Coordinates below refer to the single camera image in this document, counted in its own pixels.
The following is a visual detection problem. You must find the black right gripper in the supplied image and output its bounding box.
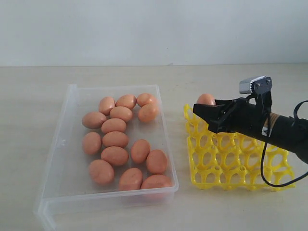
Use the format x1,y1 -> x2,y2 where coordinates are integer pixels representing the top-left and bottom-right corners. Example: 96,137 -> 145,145
193,92 -> 272,141

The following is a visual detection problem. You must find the brown egg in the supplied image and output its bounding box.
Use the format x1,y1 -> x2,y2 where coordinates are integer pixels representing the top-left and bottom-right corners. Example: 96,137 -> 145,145
119,168 -> 143,191
102,131 -> 129,148
81,111 -> 107,129
115,94 -> 137,110
146,149 -> 167,174
101,146 -> 129,166
109,106 -> 133,122
89,159 -> 115,185
136,93 -> 157,107
196,93 -> 216,106
82,132 -> 102,155
138,103 -> 159,123
101,118 -> 127,134
130,139 -> 151,164
99,96 -> 116,116
141,174 -> 173,189

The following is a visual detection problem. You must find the yellow plastic egg tray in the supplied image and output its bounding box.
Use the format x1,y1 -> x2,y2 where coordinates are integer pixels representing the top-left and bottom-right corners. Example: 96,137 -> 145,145
183,104 -> 295,191

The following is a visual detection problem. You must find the clear plastic box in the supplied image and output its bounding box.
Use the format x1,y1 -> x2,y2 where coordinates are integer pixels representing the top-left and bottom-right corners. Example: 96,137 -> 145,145
34,84 -> 179,231

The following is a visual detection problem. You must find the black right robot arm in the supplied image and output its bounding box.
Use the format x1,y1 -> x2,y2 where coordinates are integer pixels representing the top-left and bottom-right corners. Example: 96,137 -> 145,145
193,93 -> 308,163

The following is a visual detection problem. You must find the black camera cable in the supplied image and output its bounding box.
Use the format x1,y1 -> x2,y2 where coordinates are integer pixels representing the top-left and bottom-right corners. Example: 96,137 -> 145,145
259,100 -> 308,187

